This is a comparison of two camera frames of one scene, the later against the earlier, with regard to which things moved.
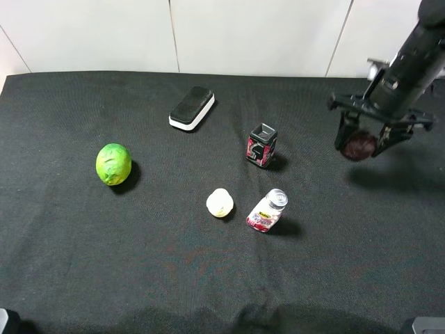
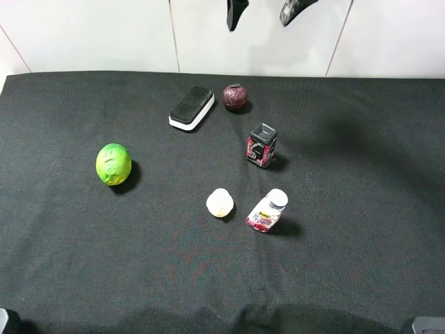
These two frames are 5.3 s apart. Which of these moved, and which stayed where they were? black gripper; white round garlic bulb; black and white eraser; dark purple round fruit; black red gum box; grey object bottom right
Moved: dark purple round fruit; black gripper
Stayed: black and white eraser; white round garlic bulb; black red gum box; grey object bottom right
